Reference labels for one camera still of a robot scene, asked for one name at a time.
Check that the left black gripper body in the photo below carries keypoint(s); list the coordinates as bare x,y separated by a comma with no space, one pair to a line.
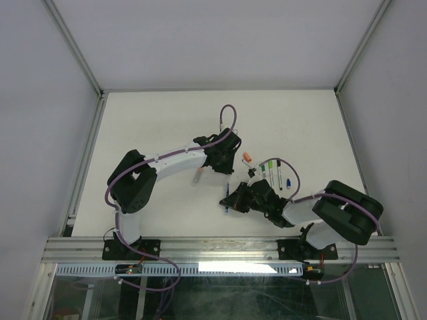
225,165

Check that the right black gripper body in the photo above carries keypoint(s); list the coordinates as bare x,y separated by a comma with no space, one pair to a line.
263,208

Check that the blue gel pen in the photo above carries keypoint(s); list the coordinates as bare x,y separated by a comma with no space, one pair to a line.
227,194

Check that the white pen light green end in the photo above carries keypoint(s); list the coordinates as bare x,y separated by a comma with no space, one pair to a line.
271,174

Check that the white pen dark green end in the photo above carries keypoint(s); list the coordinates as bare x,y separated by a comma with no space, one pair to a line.
263,174

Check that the white pen black end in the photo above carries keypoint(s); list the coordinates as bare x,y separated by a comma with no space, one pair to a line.
280,181

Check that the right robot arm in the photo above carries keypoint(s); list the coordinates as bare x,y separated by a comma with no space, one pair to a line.
337,213

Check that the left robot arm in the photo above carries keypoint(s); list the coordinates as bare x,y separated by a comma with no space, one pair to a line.
131,184

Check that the orange tip marker pen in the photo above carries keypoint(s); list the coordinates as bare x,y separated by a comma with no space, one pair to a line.
198,175

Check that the orange pen cap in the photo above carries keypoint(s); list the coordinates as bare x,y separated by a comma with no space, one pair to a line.
247,157

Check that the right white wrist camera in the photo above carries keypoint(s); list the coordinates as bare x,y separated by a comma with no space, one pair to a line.
255,175

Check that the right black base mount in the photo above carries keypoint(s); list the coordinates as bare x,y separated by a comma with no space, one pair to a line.
293,249

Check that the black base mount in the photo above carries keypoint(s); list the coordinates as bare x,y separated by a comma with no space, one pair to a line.
293,249
115,250

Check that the white slotted cable duct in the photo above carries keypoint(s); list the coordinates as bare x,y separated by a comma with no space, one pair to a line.
200,269

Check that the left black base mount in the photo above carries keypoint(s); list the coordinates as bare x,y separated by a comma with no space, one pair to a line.
115,250

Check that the aluminium mounting rail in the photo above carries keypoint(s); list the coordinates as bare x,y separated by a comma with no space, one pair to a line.
380,249

